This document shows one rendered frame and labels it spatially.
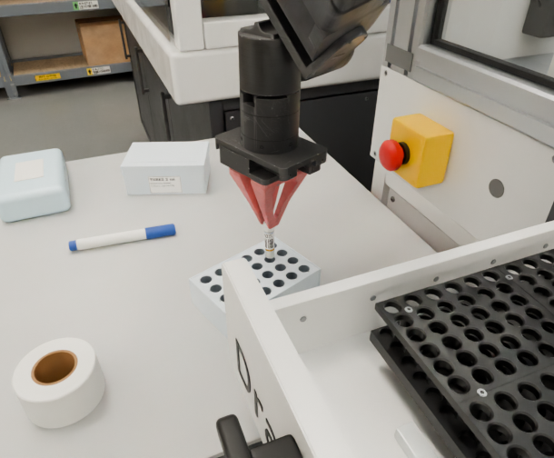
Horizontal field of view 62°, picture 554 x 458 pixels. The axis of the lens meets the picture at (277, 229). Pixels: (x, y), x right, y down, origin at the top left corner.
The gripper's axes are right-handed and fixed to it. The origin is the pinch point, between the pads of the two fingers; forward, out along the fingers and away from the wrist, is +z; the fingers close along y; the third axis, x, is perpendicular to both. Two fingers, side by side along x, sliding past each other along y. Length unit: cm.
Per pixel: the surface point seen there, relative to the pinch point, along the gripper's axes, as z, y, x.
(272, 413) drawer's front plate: -3.2, -19.0, 18.1
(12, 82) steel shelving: 73, 327, -67
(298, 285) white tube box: 5.7, -5.7, 1.0
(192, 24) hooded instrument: -11, 45, -24
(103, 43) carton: 55, 313, -132
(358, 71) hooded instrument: 1, 31, -58
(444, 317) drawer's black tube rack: -5.0, -22.9, 5.2
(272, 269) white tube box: 5.2, -2.2, 1.5
